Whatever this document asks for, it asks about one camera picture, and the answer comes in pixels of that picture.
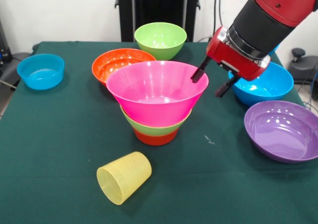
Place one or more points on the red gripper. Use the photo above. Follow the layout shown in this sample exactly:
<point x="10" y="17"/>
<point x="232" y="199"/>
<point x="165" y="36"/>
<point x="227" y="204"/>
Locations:
<point x="231" y="57"/>

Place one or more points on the large pink bowl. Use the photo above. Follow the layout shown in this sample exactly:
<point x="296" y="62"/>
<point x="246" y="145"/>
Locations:
<point x="154" y="109"/>

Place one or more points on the green bowl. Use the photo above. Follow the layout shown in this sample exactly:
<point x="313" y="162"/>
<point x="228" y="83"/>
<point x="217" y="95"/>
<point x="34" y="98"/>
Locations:
<point x="154" y="130"/>
<point x="161" y="40"/>

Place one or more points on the small orange bowl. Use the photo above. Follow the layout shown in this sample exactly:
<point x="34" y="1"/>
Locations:
<point x="155" y="139"/>

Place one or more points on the yellow plastic cup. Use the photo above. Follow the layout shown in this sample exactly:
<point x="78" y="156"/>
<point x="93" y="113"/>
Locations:
<point x="126" y="176"/>

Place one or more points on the large blue bowl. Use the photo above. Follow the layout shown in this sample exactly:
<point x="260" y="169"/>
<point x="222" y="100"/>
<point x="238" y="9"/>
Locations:
<point x="273" y="85"/>
<point x="274" y="50"/>

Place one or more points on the purple bowl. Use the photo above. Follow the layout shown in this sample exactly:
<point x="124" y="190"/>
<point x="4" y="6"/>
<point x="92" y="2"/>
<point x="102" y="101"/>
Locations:
<point x="280" y="132"/>

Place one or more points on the black stand with knob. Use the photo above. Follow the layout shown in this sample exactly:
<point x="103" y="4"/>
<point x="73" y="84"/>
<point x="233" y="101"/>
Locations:
<point x="305" y="65"/>

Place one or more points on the large orange-red bowl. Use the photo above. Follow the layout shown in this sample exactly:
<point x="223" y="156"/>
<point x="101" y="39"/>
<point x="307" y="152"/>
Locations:
<point x="109" y="62"/>

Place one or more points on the dark green tablecloth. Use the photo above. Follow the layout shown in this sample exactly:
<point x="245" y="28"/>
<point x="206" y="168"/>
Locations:
<point x="159" y="196"/>

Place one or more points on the small blue bowl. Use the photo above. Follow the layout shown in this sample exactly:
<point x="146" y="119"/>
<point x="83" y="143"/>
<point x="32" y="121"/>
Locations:
<point x="41" y="77"/>

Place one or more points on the black equipment box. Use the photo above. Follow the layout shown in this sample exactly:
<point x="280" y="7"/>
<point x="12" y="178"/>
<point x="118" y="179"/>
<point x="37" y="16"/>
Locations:
<point x="3" y="52"/>

